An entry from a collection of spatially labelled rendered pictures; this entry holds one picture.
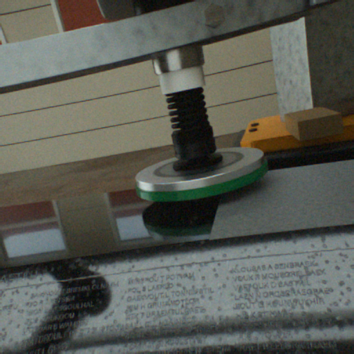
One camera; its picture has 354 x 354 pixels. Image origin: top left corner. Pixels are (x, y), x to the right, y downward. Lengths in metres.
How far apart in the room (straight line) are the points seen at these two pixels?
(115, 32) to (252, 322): 0.40
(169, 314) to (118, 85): 6.52
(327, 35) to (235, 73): 5.37
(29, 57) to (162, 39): 0.18
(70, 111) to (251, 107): 3.06
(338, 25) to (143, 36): 0.83
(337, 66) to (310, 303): 0.96
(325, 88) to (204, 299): 0.94
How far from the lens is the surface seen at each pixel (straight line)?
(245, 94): 6.65
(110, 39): 0.58
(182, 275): 0.46
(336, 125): 1.06
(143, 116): 6.84
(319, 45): 1.28
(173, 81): 0.61
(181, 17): 0.59
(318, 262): 0.45
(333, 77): 1.31
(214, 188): 0.55
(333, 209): 0.51
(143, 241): 0.50
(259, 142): 1.17
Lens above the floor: 0.98
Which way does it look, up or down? 13 degrees down
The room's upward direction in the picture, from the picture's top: 12 degrees counter-clockwise
